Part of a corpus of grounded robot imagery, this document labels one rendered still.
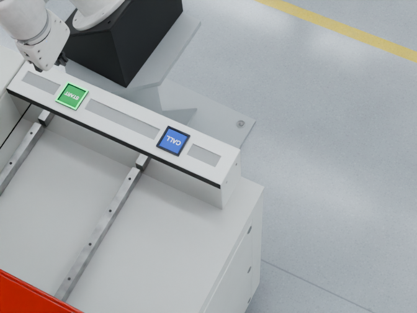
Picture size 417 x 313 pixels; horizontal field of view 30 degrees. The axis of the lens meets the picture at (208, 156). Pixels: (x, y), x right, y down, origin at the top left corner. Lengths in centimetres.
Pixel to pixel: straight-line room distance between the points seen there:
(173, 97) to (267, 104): 34
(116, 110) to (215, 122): 107
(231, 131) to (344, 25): 63
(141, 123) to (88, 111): 12
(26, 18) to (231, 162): 54
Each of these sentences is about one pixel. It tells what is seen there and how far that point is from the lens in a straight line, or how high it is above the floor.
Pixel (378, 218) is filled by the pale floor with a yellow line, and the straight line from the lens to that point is 268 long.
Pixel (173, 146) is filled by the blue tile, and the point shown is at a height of 96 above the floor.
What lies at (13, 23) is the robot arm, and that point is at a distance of 143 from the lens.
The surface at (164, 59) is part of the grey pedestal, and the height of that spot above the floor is 82.
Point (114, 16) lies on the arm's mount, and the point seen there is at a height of 105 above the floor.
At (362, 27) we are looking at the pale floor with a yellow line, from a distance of 305.
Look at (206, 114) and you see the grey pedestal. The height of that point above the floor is 1.
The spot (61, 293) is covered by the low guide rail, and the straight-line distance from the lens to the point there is 172.
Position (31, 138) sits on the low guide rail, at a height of 85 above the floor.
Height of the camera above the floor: 246
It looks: 64 degrees down
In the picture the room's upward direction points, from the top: 6 degrees counter-clockwise
